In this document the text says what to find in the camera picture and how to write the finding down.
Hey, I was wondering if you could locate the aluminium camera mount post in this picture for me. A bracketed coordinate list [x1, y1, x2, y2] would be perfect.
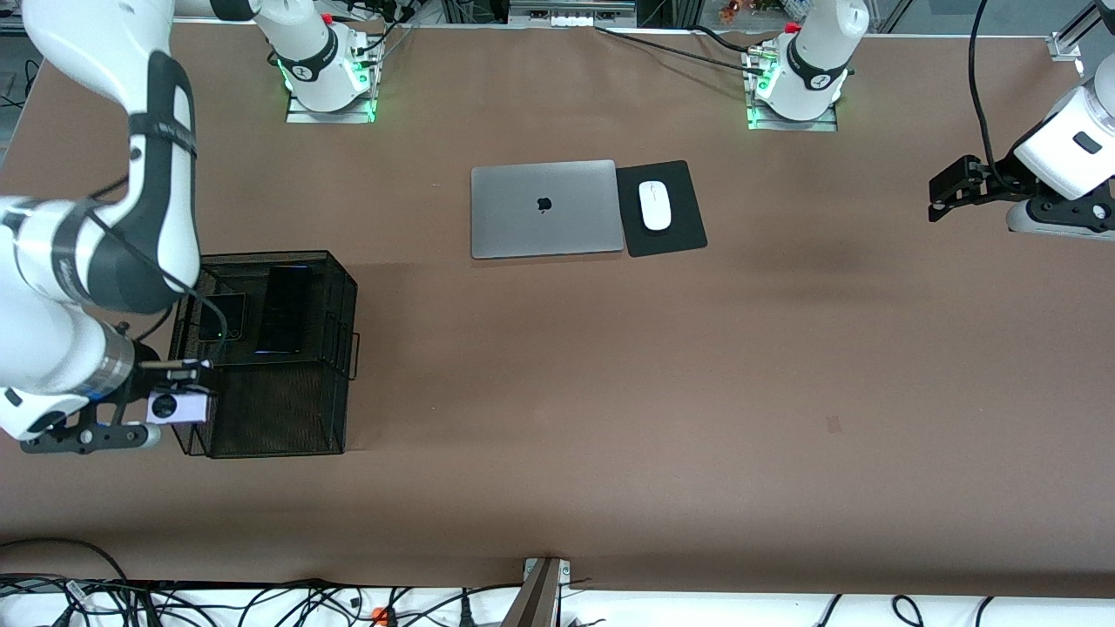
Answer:
[501, 557, 573, 627]

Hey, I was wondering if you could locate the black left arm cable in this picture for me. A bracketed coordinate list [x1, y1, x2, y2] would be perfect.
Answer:
[969, 0, 1020, 184]

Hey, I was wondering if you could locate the white computer mouse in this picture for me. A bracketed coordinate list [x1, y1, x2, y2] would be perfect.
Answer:
[639, 180, 673, 232]

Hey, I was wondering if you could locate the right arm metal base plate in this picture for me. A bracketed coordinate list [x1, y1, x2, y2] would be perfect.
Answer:
[286, 87, 377, 125]

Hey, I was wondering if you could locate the silver closed laptop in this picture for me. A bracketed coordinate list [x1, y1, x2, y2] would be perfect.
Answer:
[470, 159, 626, 260]

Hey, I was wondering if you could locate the aluminium frame corner bracket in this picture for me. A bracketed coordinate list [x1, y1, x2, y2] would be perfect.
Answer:
[1048, 0, 1115, 62]

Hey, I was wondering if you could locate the white power strip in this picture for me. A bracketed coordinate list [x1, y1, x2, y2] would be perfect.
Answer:
[508, 0, 637, 29]

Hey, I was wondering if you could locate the thick black floor cable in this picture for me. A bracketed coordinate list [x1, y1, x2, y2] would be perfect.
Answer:
[0, 537, 132, 595]

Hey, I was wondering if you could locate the black mouse pad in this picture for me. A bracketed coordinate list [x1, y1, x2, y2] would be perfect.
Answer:
[615, 159, 708, 259]

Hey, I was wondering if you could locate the black square flip phone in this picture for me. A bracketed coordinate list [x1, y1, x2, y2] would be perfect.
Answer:
[198, 293, 247, 342]

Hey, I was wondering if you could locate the black cable across table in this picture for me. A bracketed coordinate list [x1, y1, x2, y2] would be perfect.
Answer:
[595, 24, 767, 75]

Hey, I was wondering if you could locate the black slab smartphone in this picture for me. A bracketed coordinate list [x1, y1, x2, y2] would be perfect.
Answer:
[257, 266, 313, 356]

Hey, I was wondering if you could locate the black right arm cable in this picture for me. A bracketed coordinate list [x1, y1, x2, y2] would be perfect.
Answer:
[87, 179, 229, 349]

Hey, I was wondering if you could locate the black wire mesh basket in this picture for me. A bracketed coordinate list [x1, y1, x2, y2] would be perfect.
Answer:
[166, 250, 362, 460]

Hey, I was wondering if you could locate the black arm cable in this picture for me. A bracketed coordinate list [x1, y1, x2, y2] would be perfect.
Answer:
[969, 0, 1020, 184]
[87, 179, 229, 349]

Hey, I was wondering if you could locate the lilac square flip phone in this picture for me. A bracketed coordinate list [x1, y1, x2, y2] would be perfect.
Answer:
[146, 390, 215, 426]

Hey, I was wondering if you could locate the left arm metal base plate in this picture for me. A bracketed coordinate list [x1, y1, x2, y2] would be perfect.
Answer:
[747, 96, 839, 133]

